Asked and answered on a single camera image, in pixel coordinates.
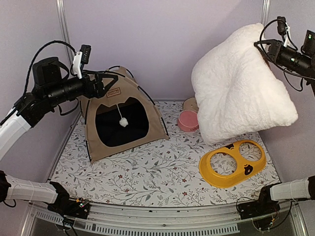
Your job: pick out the white pompom toy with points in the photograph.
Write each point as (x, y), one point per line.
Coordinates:
(123, 122)

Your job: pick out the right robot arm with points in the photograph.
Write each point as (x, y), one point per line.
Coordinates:
(284, 54)

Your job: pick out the aluminium frame post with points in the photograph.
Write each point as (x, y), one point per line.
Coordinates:
(62, 20)
(265, 11)

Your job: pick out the yellow double bowl holder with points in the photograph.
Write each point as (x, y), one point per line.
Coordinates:
(232, 164)

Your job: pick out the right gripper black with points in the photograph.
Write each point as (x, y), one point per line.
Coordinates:
(274, 52)

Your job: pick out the left aluminium frame post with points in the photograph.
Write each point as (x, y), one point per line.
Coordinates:
(62, 20)

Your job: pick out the metal base rail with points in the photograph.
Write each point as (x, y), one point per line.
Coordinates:
(120, 220)

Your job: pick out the white and brown pillow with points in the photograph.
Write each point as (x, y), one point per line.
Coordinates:
(236, 91)

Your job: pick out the pink round pet bowl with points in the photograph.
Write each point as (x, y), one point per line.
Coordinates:
(187, 121)

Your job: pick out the beige bird-print plate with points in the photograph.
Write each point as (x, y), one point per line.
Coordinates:
(190, 104)

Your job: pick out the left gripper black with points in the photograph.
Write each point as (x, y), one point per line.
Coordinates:
(99, 90)

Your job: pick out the right aluminium frame post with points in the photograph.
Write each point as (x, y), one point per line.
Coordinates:
(265, 11)

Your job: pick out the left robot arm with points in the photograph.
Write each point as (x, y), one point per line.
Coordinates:
(50, 90)

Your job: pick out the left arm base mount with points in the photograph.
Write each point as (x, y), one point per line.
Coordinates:
(65, 206)

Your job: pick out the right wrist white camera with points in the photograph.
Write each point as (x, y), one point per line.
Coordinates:
(283, 29)

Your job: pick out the black flexible tent pole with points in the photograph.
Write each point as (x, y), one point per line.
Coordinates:
(138, 105)

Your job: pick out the beige fabric pet tent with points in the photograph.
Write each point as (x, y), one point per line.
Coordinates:
(111, 137)

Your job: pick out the floral table mat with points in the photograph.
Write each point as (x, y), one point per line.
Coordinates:
(163, 173)

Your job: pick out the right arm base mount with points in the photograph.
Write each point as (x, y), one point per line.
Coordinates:
(262, 206)

